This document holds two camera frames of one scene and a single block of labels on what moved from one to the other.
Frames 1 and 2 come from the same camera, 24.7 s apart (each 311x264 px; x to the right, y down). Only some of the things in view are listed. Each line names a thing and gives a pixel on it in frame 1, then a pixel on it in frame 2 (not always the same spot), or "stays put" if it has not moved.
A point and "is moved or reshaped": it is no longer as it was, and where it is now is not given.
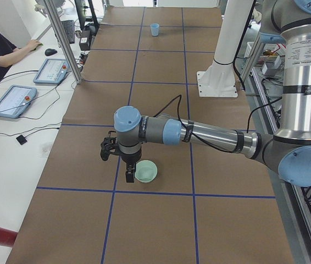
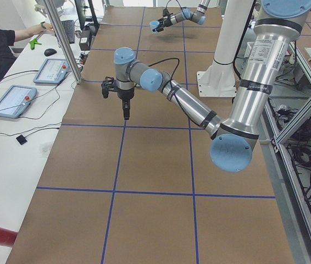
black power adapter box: (84, 40) stays put
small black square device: (21, 139) stays put
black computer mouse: (50, 51) stays put
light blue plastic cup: (154, 29) is moved or reshaped
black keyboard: (68, 26) stays put
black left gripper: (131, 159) -> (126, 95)
